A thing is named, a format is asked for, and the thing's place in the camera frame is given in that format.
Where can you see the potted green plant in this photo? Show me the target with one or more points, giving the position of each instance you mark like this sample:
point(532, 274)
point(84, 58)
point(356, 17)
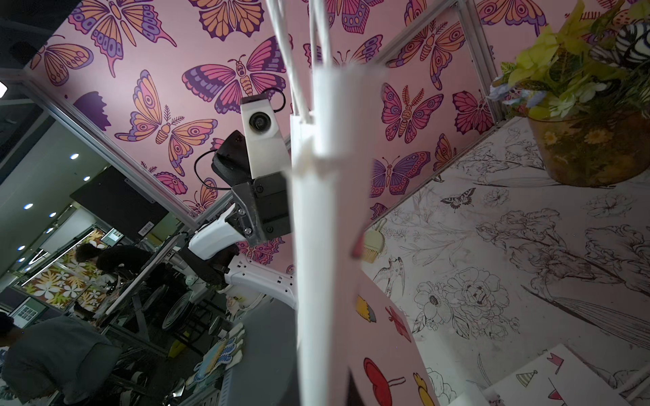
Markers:
point(584, 90)

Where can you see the person in grey shirt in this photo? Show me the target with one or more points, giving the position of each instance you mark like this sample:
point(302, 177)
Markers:
point(62, 354)

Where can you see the white paper bag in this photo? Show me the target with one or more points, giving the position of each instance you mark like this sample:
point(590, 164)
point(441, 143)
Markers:
point(560, 377)
point(354, 347)

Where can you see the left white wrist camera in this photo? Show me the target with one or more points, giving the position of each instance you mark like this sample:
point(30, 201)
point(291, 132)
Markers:
point(266, 149)

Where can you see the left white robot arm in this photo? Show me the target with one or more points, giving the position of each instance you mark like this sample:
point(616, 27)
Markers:
point(218, 254)

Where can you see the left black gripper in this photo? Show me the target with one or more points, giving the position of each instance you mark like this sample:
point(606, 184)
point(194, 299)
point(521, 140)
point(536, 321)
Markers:
point(261, 209)

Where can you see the person in white shirt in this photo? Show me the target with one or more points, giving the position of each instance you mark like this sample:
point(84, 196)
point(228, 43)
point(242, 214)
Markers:
point(124, 259)

